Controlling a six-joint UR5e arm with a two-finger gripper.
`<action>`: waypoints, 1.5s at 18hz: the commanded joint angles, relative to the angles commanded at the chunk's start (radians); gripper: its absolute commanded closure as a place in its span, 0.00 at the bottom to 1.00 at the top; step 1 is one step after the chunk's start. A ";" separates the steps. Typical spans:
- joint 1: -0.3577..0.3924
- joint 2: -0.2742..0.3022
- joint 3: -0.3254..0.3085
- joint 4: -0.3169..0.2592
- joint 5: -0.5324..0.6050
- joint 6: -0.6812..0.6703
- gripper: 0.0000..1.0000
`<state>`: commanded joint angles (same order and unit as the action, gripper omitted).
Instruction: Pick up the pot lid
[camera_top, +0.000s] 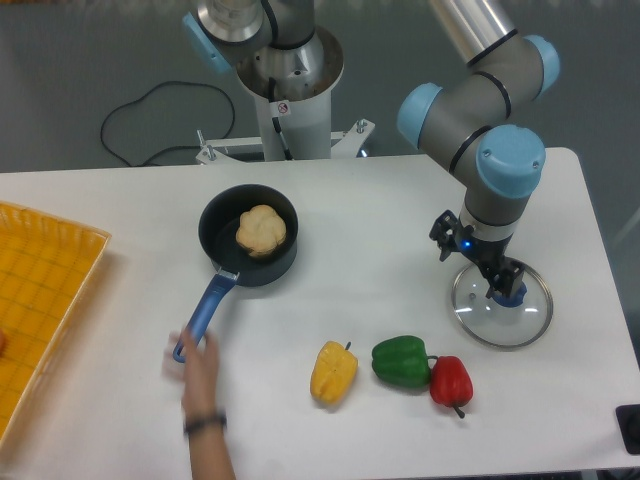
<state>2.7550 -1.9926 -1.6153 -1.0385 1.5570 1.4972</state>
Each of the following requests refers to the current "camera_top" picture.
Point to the glass pot lid blue knob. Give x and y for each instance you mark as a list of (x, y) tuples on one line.
[(505, 323)]

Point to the green bell pepper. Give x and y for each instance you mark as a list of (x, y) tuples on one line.
[(402, 361)]

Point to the red bell pepper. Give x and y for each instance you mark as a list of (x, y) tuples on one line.
[(451, 385)]

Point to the dark pot blue handle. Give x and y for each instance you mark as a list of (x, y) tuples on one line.
[(217, 227)]

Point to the beige bread bun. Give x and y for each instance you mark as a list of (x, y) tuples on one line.
[(261, 231)]

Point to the person's hand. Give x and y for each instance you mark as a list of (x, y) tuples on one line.
[(200, 374)]

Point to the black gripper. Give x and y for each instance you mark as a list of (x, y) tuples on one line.
[(504, 276)]

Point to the person's forearm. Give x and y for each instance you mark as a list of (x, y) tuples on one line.
[(209, 456)]

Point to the black device table corner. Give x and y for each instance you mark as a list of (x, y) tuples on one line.
[(628, 420)]

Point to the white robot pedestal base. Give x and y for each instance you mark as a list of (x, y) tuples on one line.
[(292, 93)]

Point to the yellow bell pepper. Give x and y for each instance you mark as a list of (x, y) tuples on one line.
[(333, 373)]

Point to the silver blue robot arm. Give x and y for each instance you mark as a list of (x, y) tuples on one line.
[(465, 130)]

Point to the yellow woven basket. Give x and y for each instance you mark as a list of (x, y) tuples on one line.
[(46, 264)]

